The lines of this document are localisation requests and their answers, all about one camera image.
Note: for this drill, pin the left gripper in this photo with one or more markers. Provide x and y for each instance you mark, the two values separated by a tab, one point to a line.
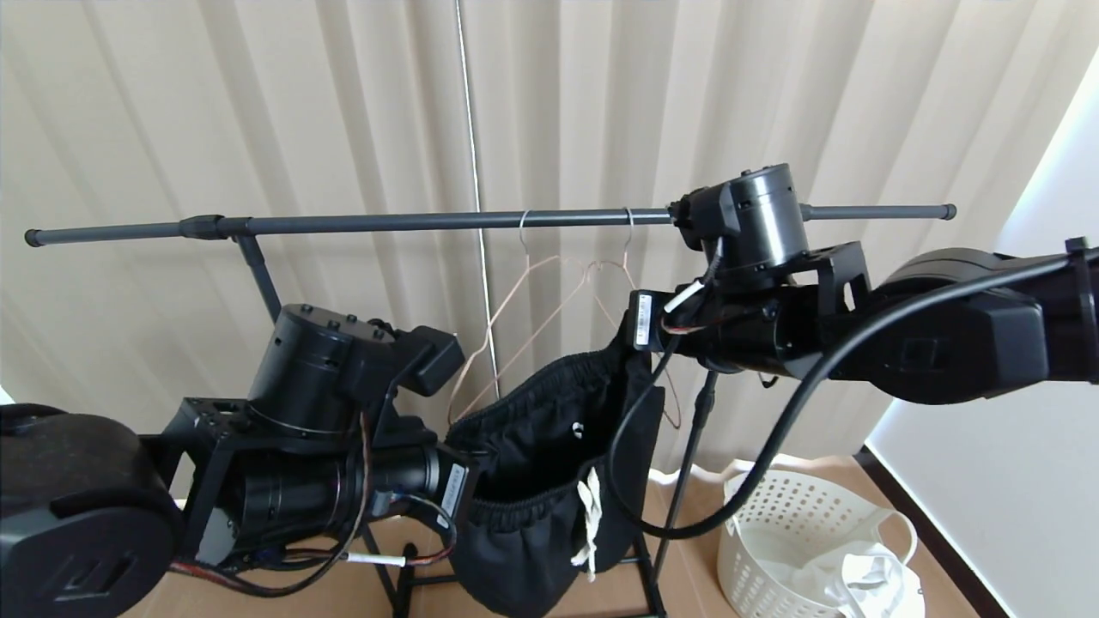
403	485

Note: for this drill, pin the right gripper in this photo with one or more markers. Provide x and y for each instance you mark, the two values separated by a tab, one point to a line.
747	335

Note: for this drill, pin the black shorts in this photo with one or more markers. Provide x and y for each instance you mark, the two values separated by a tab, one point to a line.
532	429

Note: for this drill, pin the pink clothes hanger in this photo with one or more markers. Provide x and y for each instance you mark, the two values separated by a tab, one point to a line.
525	249
631	236

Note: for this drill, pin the white laundry basket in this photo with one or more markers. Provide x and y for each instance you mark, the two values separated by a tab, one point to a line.
773	515

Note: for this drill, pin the black clothes rack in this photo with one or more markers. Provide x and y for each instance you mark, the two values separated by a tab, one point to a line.
343	224

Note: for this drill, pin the white garment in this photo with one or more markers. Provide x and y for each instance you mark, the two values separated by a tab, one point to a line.
867	584

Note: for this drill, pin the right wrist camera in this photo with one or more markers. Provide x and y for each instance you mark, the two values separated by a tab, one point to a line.
708	215

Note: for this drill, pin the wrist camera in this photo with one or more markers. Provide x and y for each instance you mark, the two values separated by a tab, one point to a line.
708	215
429	360

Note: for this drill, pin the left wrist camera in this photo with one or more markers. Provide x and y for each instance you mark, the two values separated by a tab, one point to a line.
429	360

